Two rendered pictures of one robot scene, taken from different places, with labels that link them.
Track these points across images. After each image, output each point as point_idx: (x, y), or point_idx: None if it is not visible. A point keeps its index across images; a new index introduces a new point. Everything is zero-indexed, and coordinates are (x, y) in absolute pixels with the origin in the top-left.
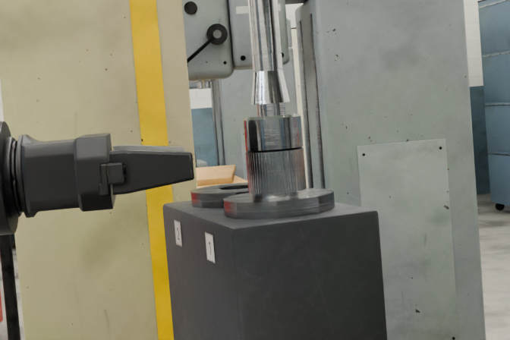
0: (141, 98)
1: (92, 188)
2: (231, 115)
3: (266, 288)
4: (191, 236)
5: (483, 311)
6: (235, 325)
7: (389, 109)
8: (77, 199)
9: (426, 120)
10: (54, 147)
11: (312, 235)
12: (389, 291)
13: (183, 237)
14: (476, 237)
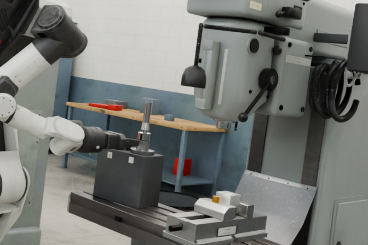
0: None
1: (122, 145)
2: None
3: (147, 169)
4: (119, 156)
5: (43, 191)
6: (140, 176)
7: (21, 93)
8: (116, 147)
9: (35, 101)
10: (114, 135)
11: (155, 159)
12: None
13: (113, 156)
14: (46, 157)
